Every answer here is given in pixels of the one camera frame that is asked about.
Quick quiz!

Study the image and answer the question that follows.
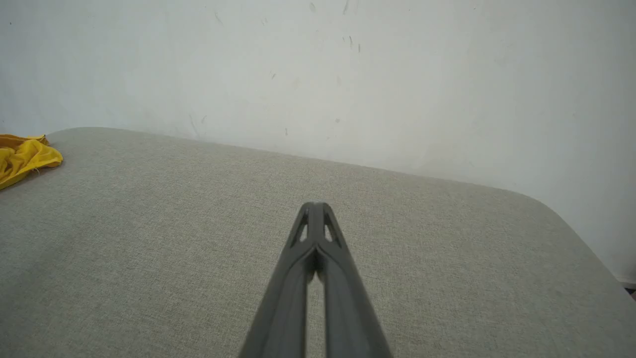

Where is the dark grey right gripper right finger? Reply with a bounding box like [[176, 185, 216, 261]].
[[315, 201, 394, 358]]

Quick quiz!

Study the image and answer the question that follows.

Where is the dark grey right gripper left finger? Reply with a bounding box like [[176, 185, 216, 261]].
[[238, 201, 316, 358]]

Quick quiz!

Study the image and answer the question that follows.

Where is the yellow t-shirt with white print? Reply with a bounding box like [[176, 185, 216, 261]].
[[0, 133, 64, 190]]

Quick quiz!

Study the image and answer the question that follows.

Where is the grey fabric sofa cushion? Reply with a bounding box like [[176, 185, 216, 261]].
[[0, 127, 636, 358]]

